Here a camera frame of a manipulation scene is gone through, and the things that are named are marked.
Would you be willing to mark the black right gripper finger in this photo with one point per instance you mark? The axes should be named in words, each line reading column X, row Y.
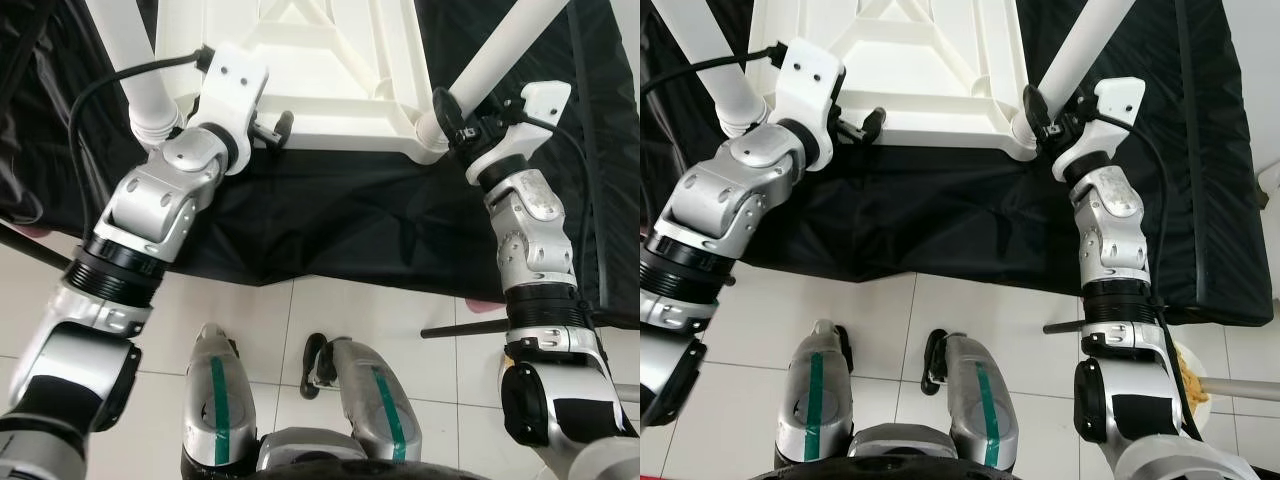
column 1037, row 113
column 447, row 115

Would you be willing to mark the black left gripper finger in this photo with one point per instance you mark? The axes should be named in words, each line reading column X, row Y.
column 282, row 126
column 874, row 122

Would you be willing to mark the white plastic table top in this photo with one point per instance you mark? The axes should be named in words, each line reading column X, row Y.
column 330, row 70
column 920, row 70

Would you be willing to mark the white plastic table leg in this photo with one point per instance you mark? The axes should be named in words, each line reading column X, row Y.
column 715, row 60
column 1085, row 50
column 500, row 60
column 130, row 60

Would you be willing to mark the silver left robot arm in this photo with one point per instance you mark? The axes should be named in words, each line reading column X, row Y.
column 155, row 200
column 720, row 195

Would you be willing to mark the pink fabric tag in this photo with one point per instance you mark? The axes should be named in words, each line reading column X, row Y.
column 488, row 302

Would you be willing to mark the black metal table leg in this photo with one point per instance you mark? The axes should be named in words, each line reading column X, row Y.
column 35, row 248
column 1065, row 326
column 465, row 328

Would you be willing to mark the silver left robot leg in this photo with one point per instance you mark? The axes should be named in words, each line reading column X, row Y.
column 235, row 400
column 835, row 390

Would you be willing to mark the silver robot leg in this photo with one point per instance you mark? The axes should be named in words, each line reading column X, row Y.
column 835, row 390
column 370, row 395
column 235, row 400
column 975, row 395

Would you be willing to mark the yellow crumpled cloth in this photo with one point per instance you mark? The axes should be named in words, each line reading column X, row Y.
column 1193, row 380

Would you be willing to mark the silver right robot leg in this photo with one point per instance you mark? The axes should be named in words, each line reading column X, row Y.
column 370, row 395
column 975, row 395

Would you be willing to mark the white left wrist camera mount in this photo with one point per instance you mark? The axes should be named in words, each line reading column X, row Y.
column 235, row 85
column 810, row 80

